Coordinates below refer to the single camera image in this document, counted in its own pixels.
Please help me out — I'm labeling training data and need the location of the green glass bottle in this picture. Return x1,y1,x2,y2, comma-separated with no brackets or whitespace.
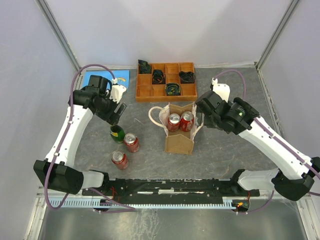
110,124,126,144

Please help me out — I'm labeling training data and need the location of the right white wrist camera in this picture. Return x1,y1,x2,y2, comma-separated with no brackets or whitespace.
210,77,231,102

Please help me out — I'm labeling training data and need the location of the rolled dark sock bottom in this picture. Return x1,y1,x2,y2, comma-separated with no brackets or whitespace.
165,83,181,96

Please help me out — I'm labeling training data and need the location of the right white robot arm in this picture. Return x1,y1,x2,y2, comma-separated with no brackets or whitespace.
195,90,320,201

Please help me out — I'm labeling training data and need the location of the light blue cable duct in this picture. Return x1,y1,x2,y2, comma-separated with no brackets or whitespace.
47,196,237,210

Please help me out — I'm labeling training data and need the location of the blue patterned cloth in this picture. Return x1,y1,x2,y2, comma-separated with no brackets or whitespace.
81,70,130,89

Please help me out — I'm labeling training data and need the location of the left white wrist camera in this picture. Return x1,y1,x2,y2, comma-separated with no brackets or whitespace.
108,78,127,104

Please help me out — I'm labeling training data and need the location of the rolled dark sock top-left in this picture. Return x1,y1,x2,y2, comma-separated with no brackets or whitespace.
138,59,152,74

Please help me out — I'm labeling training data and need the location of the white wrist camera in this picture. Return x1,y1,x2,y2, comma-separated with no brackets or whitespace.
210,77,231,102
108,78,127,104

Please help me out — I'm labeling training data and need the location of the red cola can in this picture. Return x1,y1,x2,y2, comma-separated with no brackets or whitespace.
124,133,140,153
167,113,181,132
180,111,195,132
111,150,129,170

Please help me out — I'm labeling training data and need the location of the rolled dark sock right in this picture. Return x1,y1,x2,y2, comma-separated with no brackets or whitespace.
178,71,196,84

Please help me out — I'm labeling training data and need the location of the canvas tote bag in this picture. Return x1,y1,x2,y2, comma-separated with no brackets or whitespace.
148,102,204,155

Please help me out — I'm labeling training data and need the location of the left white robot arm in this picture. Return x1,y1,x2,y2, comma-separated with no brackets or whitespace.
33,75,127,195

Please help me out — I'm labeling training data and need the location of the orange wooden compartment tray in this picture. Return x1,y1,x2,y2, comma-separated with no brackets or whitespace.
135,62,197,103

